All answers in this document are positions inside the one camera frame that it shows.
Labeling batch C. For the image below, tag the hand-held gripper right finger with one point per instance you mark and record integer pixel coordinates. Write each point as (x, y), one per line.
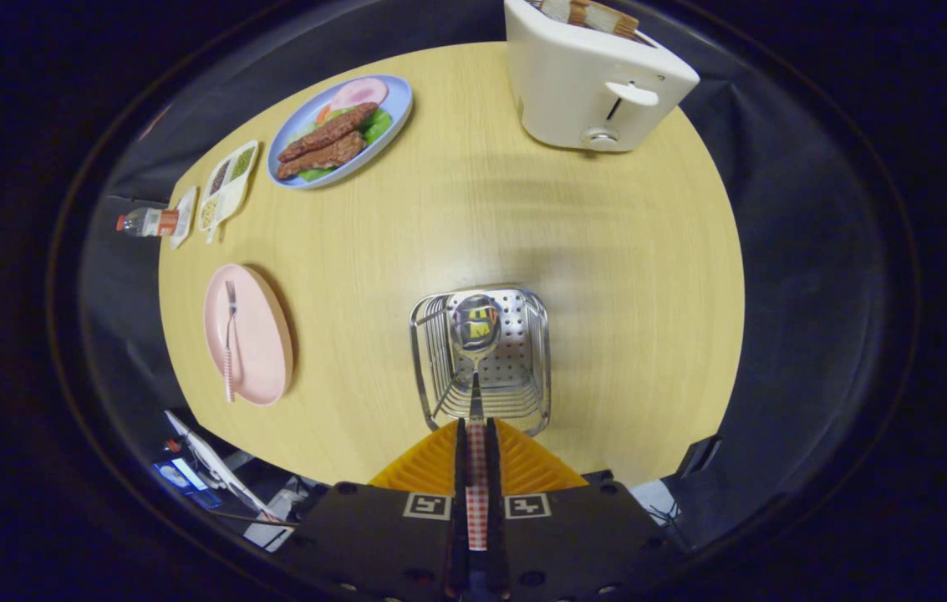
(573, 543)

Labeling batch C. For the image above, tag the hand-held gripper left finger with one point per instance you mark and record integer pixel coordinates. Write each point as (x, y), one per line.
(381, 543)

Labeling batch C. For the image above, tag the white flat panel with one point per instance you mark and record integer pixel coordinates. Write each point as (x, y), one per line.
(218, 468)

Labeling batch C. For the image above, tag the blue glowing device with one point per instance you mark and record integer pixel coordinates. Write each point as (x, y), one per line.
(185, 478)

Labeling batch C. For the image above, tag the pink plate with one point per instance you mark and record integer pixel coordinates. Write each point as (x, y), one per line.
(260, 334)

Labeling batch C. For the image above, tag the white square coaster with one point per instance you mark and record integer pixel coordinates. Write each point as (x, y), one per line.
(185, 221)

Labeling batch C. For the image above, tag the white divided condiment tray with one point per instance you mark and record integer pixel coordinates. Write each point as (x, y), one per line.
(232, 196)

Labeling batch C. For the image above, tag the brown meat piece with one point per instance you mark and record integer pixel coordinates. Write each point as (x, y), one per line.
(331, 132)
(323, 157)

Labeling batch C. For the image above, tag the clear water bottle red label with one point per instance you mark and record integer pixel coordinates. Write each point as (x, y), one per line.
(151, 222)

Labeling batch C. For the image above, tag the green lettuce leaves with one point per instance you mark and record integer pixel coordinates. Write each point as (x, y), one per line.
(379, 125)

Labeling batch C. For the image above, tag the blue food plate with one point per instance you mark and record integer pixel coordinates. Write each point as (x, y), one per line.
(394, 96)

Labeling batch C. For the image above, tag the pink ham slice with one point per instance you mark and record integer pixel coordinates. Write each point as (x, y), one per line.
(360, 92)

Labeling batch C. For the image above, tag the white toaster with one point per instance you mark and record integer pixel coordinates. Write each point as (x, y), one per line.
(573, 84)

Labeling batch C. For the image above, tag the toast bread slice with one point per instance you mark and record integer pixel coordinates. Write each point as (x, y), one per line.
(561, 10)
(611, 17)

